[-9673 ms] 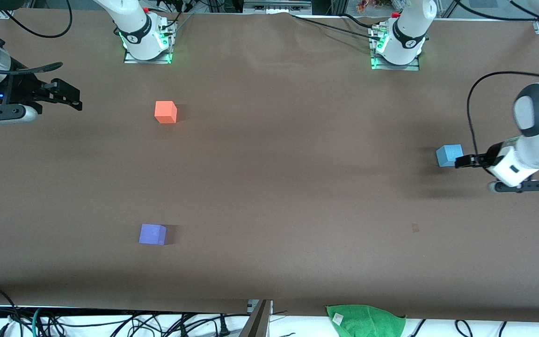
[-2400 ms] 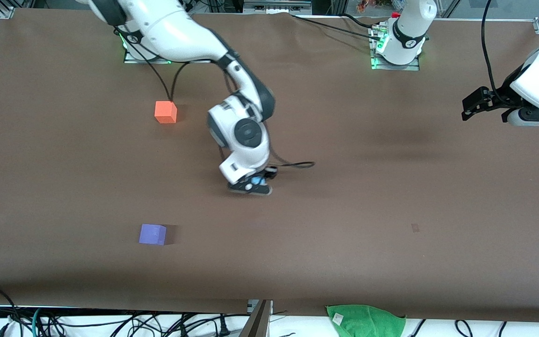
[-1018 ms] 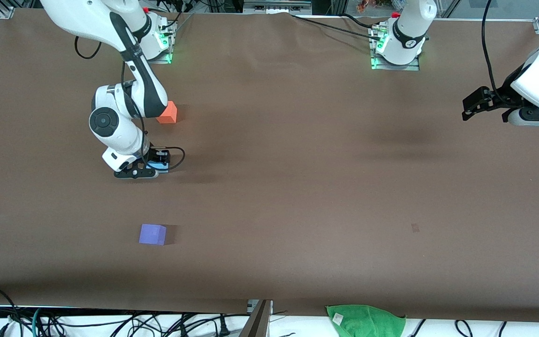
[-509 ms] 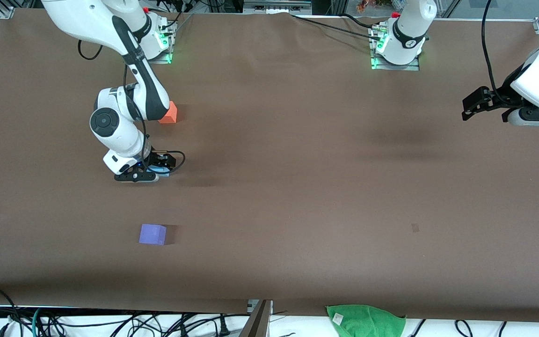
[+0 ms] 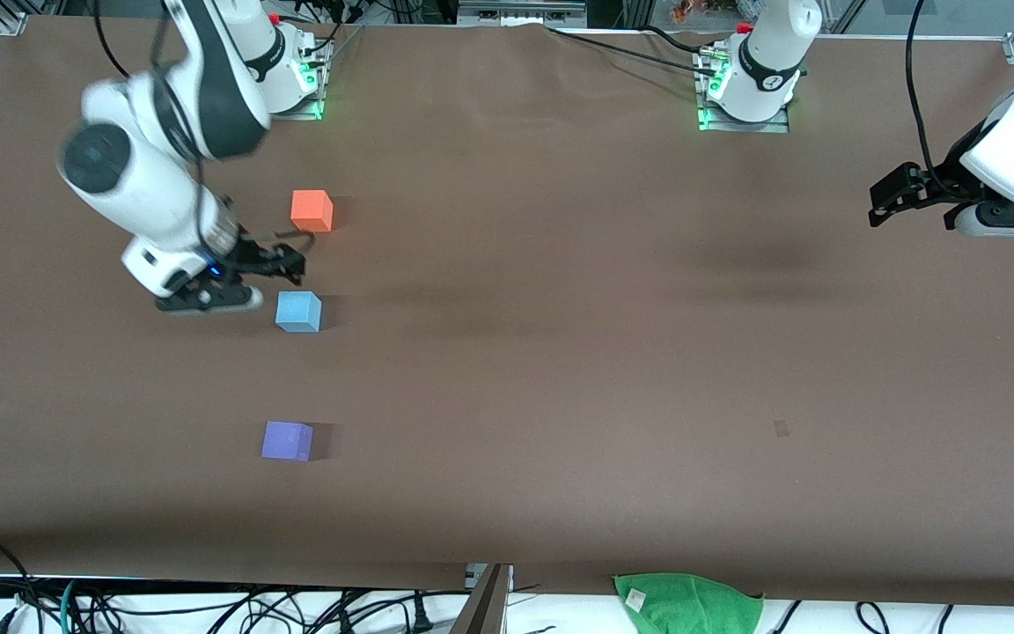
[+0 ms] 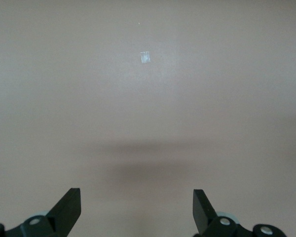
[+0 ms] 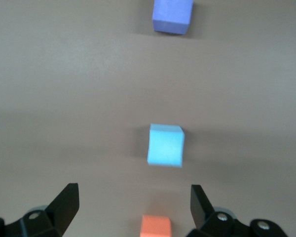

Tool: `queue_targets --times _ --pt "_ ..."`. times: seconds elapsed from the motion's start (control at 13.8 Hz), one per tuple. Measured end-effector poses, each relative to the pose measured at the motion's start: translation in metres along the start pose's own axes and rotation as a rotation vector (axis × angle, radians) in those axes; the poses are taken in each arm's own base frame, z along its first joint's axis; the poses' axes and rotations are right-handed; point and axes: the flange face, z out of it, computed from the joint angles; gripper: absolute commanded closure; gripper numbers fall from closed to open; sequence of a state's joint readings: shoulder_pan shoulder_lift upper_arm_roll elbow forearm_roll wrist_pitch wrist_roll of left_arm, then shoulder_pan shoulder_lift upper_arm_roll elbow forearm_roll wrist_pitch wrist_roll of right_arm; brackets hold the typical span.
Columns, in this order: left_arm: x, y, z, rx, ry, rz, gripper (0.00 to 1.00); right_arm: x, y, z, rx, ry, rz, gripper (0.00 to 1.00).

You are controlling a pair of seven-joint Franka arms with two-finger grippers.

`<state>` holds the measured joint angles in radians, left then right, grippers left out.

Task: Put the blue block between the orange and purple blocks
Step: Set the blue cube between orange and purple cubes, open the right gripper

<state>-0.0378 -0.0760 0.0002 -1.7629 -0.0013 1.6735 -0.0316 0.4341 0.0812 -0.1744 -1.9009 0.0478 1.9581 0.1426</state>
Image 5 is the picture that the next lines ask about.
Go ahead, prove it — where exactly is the grey socket box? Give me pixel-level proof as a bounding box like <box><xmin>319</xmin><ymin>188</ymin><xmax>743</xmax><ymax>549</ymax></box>
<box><xmin>459</xmin><ymin>0</ymin><xmax>587</xmax><ymax>27</ymax></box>

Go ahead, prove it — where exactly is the purple foam block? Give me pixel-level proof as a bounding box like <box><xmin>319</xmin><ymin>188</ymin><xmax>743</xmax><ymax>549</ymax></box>
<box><xmin>261</xmin><ymin>421</ymin><xmax>315</xmax><ymax>462</ymax></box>

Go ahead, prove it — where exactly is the blue foam block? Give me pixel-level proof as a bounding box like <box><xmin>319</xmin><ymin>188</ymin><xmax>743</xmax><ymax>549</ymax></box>
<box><xmin>276</xmin><ymin>291</ymin><xmax>323</xmax><ymax>334</ymax></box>

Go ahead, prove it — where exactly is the orange foam block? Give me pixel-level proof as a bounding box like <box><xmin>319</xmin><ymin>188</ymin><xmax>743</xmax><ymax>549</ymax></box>
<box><xmin>290</xmin><ymin>189</ymin><xmax>334</xmax><ymax>233</ymax></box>

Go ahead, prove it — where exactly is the long black table cable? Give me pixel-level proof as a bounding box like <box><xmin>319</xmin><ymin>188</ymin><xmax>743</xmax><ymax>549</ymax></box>
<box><xmin>549</xmin><ymin>28</ymin><xmax>712</xmax><ymax>70</ymax></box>

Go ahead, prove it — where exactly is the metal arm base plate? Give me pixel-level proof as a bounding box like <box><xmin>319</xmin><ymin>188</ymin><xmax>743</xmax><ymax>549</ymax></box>
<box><xmin>696</xmin><ymin>48</ymin><xmax>791</xmax><ymax>134</ymax></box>
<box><xmin>271</xmin><ymin>31</ymin><xmax>334</xmax><ymax>121</ymax></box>

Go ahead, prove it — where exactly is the aluminium profile post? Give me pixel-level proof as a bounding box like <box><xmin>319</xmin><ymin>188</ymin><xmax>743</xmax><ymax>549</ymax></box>
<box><xmin>450</xmin><ymin>564</ymin><xmax>515</xmax><ymax>634</ymax></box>

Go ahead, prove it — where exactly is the short black table cable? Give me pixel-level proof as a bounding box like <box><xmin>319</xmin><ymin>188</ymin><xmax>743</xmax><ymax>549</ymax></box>
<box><xmin>643</xmin><ymin>25</ymin><xmax>706</xmax><ymax>52</ymax></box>

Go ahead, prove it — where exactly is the green cloth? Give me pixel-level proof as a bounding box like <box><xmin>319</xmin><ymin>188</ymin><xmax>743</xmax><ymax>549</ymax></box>
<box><xmin>614</xmin><ymin>572</ymin><xmax>765</xmax><ymax>634</ymax></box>

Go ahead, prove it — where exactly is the brown table cover sheet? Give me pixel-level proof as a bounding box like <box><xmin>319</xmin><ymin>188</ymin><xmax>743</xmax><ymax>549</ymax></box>
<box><xmin>0</xmin><ymin>13</ymin><xmax>1014</xmax><ymax>608</ymax></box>

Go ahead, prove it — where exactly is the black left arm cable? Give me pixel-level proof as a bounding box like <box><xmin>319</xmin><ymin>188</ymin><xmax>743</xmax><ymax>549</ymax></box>
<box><xmin>906</xmin><ymin>0</ymin><xmax>952</xmax><ymax>193</ymax></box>

